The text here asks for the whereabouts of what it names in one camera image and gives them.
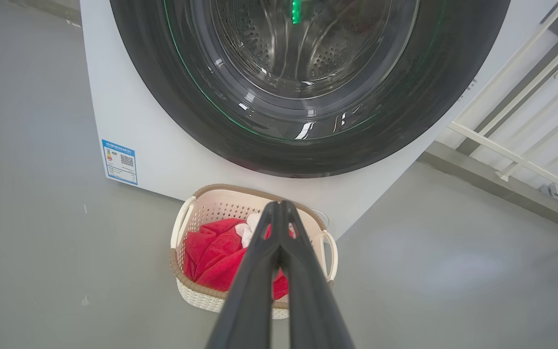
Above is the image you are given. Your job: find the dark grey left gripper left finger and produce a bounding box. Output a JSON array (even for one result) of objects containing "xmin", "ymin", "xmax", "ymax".
[{"xmin": 205, "ymin": 201, "xmax": 282, "ymax": 349}]

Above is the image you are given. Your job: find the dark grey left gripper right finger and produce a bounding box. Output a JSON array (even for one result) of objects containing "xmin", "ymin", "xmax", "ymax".
[{"xmin": 279, "ymin": 200, "xmax": 356, "ymax": 349}]

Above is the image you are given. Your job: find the red cloth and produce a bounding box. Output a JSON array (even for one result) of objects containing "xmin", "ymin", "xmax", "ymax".
[{"xmin": 182, "ymin": 213, "xmax": 295, "ymax": 301}]

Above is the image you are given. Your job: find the dark round washing machine door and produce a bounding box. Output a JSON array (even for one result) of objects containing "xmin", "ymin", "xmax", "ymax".
[{"xmin": 109, "ymin": 0, "xmax": 512, "ymax": 179}]

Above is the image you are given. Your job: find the cream perforated laundry basket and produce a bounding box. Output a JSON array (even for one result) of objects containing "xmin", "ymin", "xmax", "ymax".
[{"xmin": 170, "ymin": 183, "xmax": 339, "ymax": 320}]

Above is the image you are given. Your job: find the white washing machine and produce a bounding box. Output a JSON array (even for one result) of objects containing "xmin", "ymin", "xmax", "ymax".
[{"xmin": 79, "ymin": 0, "xmax": 558, "ymax": 241}]

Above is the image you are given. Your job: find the blue energy label sticker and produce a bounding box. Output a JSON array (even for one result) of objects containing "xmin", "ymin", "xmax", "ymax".
[{"xmin": 101, "ymin": 139, "xmax": 139, "ymax": 186}]

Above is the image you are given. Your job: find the white metal railing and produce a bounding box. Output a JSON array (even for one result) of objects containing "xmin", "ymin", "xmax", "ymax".
[{"xmin": 446, "ymin": 0, "xmax": 558, "ymax": 215}]

